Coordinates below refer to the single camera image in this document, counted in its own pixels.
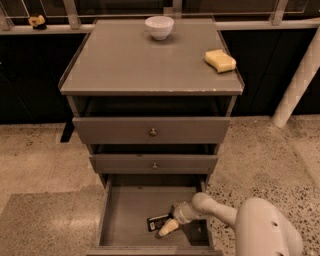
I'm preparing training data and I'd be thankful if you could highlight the yellow sponge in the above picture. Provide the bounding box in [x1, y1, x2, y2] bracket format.
[205, 49, 236, 73]

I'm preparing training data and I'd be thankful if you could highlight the white slanted post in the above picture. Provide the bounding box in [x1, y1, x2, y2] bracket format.
[271, 27, 320, 128]

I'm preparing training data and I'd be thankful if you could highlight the black rxbar chocolate wrapper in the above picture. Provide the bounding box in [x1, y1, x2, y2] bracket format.
[147, 213, 173, 232]

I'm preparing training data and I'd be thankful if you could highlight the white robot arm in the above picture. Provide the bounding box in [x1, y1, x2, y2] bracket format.
[159, 192, 303, 256]

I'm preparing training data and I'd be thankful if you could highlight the brass drawer knob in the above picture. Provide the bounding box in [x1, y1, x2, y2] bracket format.
[152, 162, 159, 170]
[149, 128, 158, 137]

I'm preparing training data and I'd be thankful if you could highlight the brass middle drawer knob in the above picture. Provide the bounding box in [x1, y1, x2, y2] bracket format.
[152, 162, 159, 170]

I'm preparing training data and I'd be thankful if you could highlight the small yellow black object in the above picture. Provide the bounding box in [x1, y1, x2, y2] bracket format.
[28, 15, 47, 30]

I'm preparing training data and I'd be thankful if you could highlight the white ceramic bowl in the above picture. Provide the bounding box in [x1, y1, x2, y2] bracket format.
[145, 16, 174, 41]

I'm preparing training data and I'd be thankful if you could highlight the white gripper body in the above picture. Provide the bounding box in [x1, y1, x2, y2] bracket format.
[173, 201, 204, 225]

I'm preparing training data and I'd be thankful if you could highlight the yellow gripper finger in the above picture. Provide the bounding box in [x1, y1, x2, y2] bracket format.
[158, 218, 179, 237]

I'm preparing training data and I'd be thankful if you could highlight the brass top drawer knob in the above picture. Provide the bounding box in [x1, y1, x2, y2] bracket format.
[149, 128, 158, 137]

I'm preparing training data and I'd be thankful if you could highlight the metal railing ledge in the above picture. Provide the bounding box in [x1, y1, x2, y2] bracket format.
[0, 0, 320, 36]

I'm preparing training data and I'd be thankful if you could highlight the top grey drawer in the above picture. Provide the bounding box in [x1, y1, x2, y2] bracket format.
[73, 117, 230, 144]

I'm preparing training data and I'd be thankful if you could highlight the bottom grey open drawer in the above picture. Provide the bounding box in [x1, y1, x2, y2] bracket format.
[87, 174, 223, 256]

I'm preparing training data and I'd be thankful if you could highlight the middle grey drawer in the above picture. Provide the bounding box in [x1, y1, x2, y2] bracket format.
[89, 154, 218, 174]

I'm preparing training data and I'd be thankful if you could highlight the grey drawer cabinet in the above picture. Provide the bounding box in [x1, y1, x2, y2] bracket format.
[57, 17, 245, 256]

